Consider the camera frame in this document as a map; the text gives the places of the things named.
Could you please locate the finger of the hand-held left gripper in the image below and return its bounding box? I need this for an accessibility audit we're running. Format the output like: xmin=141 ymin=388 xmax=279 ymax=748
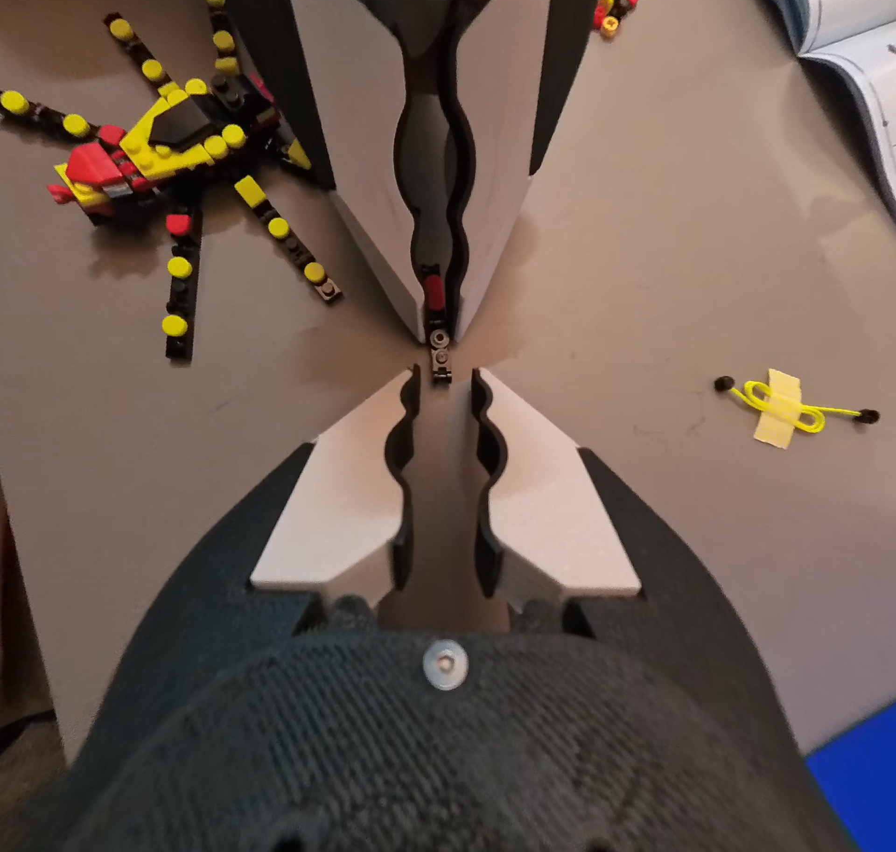
xmin=289 ymin=0 xmax=429 ymax=345
xmin=444 ymin=0 xmax=555 ymax=343

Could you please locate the blue flat board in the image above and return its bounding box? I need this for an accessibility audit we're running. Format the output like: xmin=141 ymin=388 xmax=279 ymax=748
xmin=805 ymin=719 xmax=896 ymax=852

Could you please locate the yellow elastic cord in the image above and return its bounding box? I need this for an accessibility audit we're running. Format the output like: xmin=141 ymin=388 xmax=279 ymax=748
xmin=714 ymin=375 xmax=882 ymax=436

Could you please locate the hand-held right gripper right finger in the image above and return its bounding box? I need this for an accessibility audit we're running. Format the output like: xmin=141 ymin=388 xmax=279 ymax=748
xmin=470 ymin=366 xmax=644 ymax=616

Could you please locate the yellow black lego spider model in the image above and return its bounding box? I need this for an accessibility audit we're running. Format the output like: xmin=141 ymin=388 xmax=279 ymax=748
xmin=0 ymin=0 xmax=345 ymax=363

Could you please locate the black lego strip red stud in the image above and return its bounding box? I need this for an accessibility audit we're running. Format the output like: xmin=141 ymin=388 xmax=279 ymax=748
xmin=422 ymin=264 xmax=455 ymax=385

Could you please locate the pale yellow tape piece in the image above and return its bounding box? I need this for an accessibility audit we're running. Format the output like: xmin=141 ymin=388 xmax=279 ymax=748
xmin=753 ymin=369 xmax=803 ymax=450

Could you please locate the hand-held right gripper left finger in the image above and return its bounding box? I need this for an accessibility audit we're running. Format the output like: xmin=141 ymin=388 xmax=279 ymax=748
xmin=249 ymin=368 xmax=422 ymax=611

